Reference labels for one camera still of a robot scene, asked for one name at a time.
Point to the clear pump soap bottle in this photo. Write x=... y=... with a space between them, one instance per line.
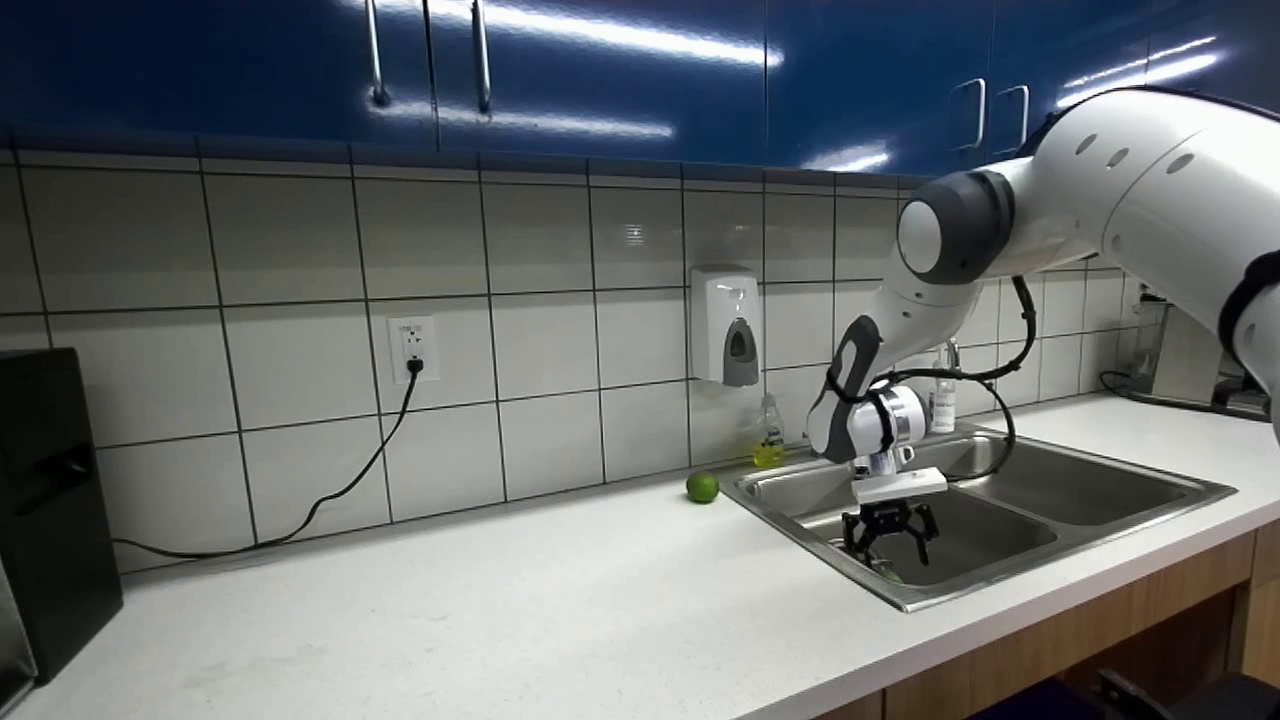
x=941 y=408

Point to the stainless steel double sink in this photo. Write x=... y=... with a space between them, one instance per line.
x=1064 y=495

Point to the black coffee maker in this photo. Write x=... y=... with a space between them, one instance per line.
x=55 y=520

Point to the silver countertop appliance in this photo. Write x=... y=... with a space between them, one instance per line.
x=1187 y=354

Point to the wooden base cabinet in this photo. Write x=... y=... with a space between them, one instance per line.
x=1064 y=641

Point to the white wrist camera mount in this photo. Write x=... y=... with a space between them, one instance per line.
x=901 y=487

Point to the green lime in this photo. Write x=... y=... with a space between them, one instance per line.
x=700 y=489

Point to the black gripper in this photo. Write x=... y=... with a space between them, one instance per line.
x=899 y=512

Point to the yellow dish soap bottle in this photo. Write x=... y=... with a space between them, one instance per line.
x=765 y=447

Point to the white wall soap dispenser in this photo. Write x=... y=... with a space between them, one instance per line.
x=724 y=330

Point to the dark blue object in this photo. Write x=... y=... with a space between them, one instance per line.
x=1034 y=700

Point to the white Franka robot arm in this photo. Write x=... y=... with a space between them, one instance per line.
x=1145 y=185

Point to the white wall outlet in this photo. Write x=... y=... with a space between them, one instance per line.
x=407 y=336

